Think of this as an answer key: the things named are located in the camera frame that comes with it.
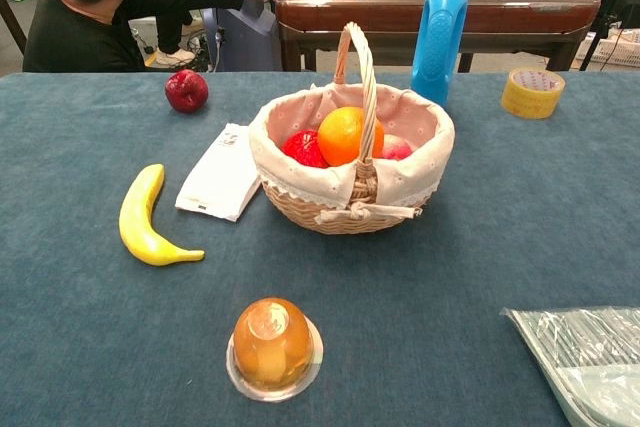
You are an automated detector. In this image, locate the orange fruit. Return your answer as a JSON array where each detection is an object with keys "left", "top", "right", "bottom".
[{"left": 317, "top": 106, "right": 386, "bottom": 168}]

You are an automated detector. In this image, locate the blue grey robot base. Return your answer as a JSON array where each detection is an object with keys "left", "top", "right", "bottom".
[{"left": 202, "top": 0, "right": 317, "bottom": 73}]

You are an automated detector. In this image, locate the wicker basket with cloth liner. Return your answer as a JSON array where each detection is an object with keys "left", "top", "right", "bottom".
[{"left": 248, "top": 21, "right": 456, "bottom": 236}]

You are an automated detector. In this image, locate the bright red strawberry-like fruit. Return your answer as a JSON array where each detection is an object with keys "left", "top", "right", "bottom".
[{"left": 282, "top": 129, "right": 330, "bottom": 169}]

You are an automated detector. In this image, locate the blue table cloth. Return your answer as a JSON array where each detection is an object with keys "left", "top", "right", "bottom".
[{"left": 0, "top": 70, "right": 640, "bottom": 427}]

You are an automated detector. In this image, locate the pink peach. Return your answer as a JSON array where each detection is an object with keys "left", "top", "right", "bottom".
[{"left": 381, "top": 134, "right": 414, "bottom": 162}]

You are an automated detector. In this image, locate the white paper packet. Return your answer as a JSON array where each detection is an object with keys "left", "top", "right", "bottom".
[{"left": 174, "top": 122, "right": 263, "bottom": 223}]

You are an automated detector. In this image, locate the dark red apple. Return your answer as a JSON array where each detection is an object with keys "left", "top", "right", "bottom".
[{"left": 164, "top": 69, "right": 210, "bottom": 114}]

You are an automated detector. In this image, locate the orange jelly cup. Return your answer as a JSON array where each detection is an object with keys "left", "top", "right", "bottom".
[{"left": 225, "top": 297, "right": 324, "bottom": 403}]

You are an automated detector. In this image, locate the yellow banana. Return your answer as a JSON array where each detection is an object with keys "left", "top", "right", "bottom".
[{"left": 118, "top": 163, "right": 206, "bottom": 267}]

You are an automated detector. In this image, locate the blue squeeze bottle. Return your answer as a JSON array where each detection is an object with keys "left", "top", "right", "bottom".
[{"left": 410, "top": 0, "right": 471, "bottom": 108}]

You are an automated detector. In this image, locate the yellow tape roll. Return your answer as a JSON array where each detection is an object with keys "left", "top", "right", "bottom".
[{"left": 500, "top": 68, "right": 566, "bottom": 120}]

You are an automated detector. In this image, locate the brown mahjong table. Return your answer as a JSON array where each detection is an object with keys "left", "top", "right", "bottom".
[{"left": 274, "top": 0, "right": 601, "bottom": 73}]

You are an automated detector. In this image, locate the person in black sweater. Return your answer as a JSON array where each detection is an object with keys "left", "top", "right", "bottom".
[{"left": 22, "top": 0, "right": 298, "bottom": 73}]

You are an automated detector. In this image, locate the clear plastic bag package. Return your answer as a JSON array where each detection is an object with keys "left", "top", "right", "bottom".
[{"left": 500, "top": 305, "right": 640, "bottom": 427}]

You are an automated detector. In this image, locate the white plastic crate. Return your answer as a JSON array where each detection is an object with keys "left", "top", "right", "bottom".
[{"left": 574, "top": 29, "right": 640, "bottom": 69}]

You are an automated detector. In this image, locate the black tripod leg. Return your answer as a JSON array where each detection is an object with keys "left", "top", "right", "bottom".
[{"left": 579, "top": 0, "right": 640, "bottom": 72}]

